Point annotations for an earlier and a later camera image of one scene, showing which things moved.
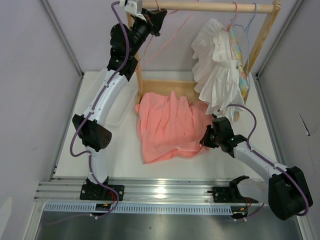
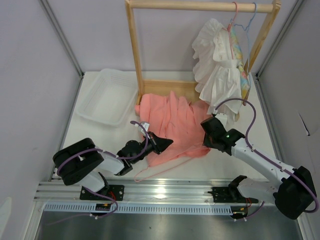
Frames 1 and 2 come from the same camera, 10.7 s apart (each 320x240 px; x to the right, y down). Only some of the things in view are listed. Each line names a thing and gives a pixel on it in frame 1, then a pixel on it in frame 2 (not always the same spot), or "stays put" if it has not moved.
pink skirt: x=171 y=126 stays put
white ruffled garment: x=217 y=74 stays put
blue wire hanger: x=247 y=39 stays put
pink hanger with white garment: x=228 y=30 stays put
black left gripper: x=154 y=20 -> x=159 y=144
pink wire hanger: x=168 y=43 -> x=166 y=171
